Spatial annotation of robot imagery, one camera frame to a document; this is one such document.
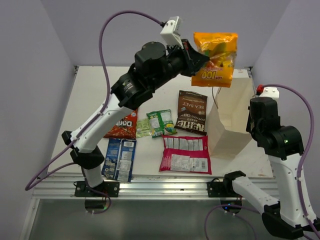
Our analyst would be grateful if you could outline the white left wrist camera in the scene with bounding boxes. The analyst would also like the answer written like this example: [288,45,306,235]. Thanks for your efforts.
[160,16,183,48]

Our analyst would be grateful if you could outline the green snack bag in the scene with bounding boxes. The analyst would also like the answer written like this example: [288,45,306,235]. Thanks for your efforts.
[146,109,177,139]

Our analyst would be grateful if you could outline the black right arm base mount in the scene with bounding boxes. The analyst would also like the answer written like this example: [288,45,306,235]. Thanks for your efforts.
[206,178,240,198]

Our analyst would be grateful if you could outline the orange Lot 100 gummy bag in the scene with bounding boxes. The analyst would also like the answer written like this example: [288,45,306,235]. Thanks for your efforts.
[191,32,238,88]

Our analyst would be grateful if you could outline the pink snack bag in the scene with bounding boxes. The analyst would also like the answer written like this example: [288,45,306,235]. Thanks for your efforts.
[159,136,212,175]

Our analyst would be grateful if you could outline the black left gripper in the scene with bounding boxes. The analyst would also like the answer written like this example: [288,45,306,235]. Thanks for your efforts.
[149,38,210,91]

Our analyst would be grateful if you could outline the red Doritos chip bag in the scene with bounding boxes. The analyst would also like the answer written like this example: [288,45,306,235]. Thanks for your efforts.
[104,109,138,140]

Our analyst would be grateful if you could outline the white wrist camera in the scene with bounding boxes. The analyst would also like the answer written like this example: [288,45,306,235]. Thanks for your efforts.
[160,16,183,48]
[256,84,280,100]

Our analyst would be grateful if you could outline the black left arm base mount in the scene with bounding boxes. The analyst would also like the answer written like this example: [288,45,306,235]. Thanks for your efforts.
[73,181,120,198]

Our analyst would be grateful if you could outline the small light green packet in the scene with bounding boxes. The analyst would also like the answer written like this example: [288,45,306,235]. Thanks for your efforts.
[135,118,152,138]

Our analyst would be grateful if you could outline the aluminium table frame rail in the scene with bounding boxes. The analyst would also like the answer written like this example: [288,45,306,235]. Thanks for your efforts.
[19,65,308,240]

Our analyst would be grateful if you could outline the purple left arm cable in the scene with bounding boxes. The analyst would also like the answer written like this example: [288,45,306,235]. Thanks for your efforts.
[24,9,166,216]

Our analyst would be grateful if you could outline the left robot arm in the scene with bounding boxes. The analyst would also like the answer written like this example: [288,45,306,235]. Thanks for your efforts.
[62,39,210,197]

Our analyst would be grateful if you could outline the blue cookie packet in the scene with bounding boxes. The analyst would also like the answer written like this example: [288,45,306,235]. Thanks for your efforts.
[101,138,137,183]

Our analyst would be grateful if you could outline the brown Kettle chips bag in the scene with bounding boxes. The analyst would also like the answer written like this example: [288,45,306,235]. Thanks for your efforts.
[175,90,208,136]

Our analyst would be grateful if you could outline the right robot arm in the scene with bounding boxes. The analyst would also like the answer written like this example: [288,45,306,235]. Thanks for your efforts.
[222,97,320,240]

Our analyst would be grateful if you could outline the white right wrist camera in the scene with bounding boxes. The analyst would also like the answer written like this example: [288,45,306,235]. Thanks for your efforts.
[256,84,280,100]

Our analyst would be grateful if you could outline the white paper bag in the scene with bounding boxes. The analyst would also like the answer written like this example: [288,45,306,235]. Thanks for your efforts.
[206,77,255,160]

